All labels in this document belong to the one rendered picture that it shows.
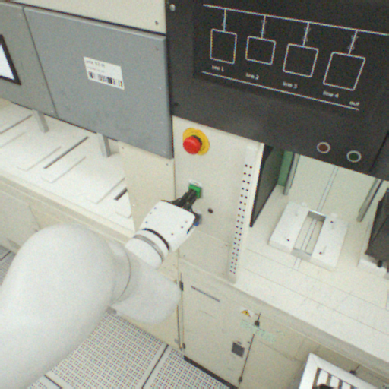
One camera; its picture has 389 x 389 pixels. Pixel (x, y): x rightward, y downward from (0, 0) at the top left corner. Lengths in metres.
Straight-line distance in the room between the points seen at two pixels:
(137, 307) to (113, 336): 1.42
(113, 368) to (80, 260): 1.63
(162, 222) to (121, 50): 0.36
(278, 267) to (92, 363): 1.16
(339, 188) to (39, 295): 1.28
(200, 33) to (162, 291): 0.43
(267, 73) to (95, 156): 1.10
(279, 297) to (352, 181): 0.64
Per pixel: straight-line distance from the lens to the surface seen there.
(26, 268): 0.29
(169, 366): 1.88
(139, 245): 0.68
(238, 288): 1.06
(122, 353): 1.93
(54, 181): 1.49
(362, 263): 1.18
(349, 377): 1.15
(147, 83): 0.72
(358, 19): 0.54
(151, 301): 0.56
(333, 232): 1.22
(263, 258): 1.13
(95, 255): 0.31
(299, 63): 0.57
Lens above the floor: 1.78
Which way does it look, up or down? 44 degrees down
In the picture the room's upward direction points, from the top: straight up
